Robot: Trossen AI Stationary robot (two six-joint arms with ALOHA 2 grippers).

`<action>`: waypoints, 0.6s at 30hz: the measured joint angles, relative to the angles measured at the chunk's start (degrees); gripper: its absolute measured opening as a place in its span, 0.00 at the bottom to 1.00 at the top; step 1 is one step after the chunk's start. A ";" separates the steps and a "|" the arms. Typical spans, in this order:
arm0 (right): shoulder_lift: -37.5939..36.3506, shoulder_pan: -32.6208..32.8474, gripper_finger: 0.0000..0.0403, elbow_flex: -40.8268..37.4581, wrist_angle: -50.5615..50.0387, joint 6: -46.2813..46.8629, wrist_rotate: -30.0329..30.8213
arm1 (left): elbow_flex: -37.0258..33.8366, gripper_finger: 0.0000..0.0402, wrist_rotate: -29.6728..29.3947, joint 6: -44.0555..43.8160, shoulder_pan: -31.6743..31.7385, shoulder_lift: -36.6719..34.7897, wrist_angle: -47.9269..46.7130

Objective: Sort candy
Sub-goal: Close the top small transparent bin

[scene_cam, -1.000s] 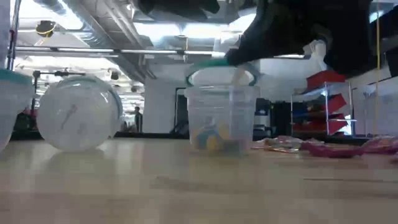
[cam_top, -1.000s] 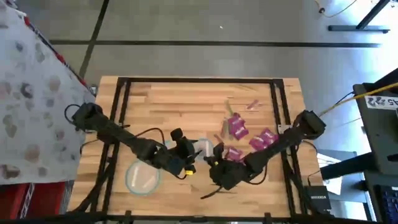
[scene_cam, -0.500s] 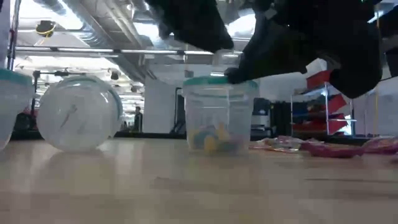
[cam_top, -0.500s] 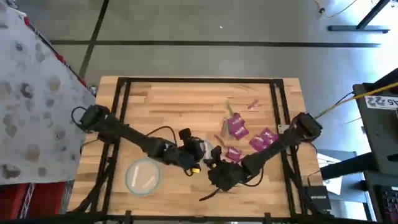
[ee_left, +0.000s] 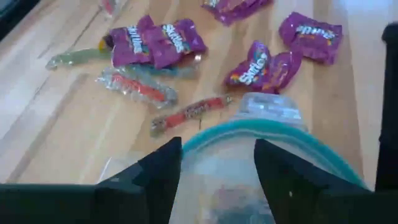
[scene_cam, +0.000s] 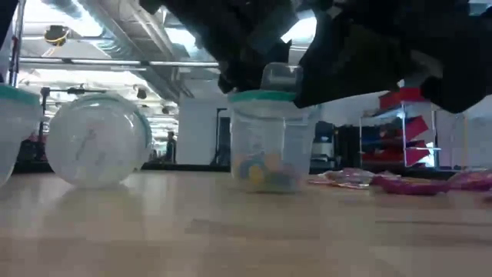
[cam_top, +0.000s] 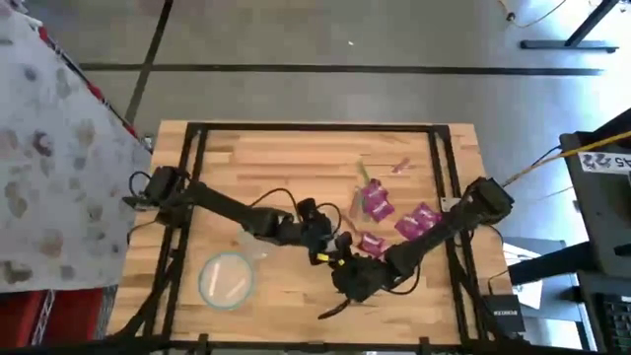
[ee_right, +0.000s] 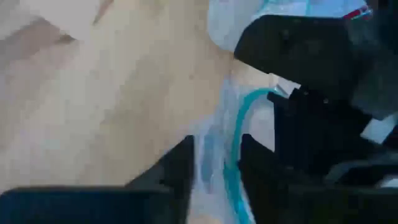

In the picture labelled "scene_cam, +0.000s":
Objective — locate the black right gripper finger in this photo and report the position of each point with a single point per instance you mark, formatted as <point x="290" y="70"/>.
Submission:
<point x="346" y="69"/>
<point x="461" y="96"/>

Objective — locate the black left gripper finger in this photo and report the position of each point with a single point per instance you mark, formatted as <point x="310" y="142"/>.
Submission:
<point x="240" y="75"/>
<point x="282" y="54"/>

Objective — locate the teal-rimmed clear lid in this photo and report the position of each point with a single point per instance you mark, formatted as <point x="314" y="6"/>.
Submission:
<point x="261" y="96"/>

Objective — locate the pink candy stick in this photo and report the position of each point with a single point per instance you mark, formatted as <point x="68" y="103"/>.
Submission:
<point x="353" y="173"/>

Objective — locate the rack with red bins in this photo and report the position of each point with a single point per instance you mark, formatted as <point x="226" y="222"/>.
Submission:
<point x="415" y="129"/>

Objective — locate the black machine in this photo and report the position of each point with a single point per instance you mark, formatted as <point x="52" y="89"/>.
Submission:
<point x="334" y="146"/>

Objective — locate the person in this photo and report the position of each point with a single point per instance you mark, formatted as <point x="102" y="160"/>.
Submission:
<point x="171" y="148"/>

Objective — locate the grey metal pipe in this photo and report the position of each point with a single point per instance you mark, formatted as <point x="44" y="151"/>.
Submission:
<point x="115" y="62"/>

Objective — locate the black ceiling fixture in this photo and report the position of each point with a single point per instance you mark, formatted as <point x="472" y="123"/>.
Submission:
<point x="56" y="34"/>

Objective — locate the grey metal pole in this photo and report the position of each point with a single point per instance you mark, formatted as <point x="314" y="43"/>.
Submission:
<point x="16" y="46"/>

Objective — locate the large teal-rimmed lid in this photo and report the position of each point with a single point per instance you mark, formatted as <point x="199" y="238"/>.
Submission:
<point x="19" y="95"/>

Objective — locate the large clear plastic tub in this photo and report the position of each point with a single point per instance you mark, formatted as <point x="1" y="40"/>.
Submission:
<point x="19" y="138"/>

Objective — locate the black metal table frame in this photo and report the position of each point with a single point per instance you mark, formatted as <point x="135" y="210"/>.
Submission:
<point x="184" y="167"/>

